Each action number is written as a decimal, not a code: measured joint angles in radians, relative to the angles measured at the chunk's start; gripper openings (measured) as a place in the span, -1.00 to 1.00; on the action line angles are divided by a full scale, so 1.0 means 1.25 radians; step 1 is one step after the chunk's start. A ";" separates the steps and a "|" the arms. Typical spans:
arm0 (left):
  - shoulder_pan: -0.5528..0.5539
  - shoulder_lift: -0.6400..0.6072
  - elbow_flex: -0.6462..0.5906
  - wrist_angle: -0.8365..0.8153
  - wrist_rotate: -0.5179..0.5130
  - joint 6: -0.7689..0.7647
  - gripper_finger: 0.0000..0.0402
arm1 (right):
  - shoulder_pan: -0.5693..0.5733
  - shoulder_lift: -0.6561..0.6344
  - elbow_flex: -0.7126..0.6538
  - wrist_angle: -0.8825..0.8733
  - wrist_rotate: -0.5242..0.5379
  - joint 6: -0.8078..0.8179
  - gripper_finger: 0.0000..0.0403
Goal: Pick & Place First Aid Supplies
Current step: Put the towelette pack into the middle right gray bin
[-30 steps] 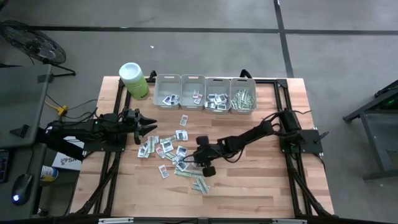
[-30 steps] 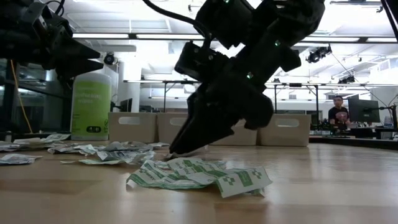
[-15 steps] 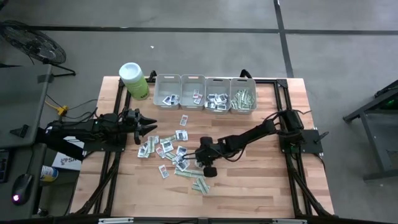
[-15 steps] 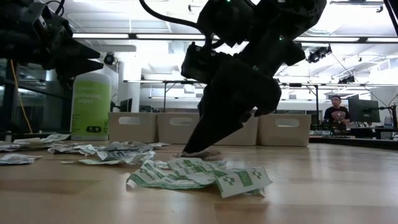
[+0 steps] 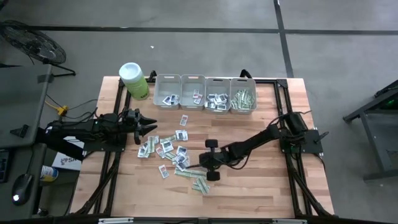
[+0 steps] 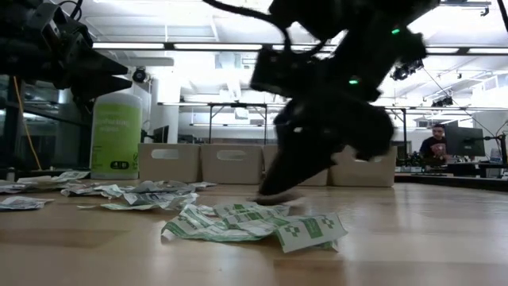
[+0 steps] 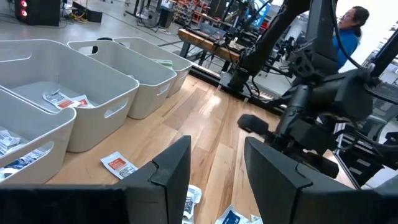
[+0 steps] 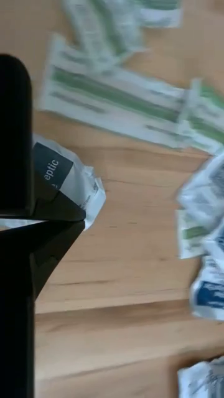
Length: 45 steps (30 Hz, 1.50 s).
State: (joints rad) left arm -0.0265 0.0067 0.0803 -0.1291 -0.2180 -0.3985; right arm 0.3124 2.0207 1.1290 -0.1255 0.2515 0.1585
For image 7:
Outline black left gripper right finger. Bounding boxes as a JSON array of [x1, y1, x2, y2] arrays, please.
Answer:
[[244, 137, 313, 224]]

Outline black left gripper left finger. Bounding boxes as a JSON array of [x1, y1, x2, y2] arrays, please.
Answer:
[[116, 135, 192, 224]]

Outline white red-label packet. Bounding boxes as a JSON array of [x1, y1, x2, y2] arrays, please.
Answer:
[[72, 95, 96, 109], [42, 90, 78, 110], [99, 151, 139, 180]]

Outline green striped bandage wrapper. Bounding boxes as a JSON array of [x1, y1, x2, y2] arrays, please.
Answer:
[[151, 58, 174, 70]]

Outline silver aluminium profile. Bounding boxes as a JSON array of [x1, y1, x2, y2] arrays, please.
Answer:
[[334, 123, 345, 156]]

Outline person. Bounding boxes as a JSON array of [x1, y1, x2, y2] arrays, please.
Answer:
[[332, 5, 371, 71]]

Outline light grey plastic bin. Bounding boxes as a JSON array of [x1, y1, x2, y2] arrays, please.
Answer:
[[0, 39, 140, 153], [113, 36, 193, 97], [67, 39, 177, 120], [0, 88, 77, 185]]

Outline blue lit computer monitor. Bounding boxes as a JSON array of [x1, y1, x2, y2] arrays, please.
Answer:
[[245, 0, 272, 29]]

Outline wooden workbench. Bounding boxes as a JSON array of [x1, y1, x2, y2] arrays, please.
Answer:
[[177, 27, 245, 65]]

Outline grey floor fan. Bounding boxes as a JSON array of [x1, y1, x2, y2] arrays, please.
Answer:
[[139, 5, 160, 29]]

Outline black floor box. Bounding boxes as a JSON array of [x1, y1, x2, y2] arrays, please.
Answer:
[[86, 9, 103, 23]]

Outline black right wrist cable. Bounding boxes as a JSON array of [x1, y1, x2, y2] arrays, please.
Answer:
[[329, 0, 364, 69]]

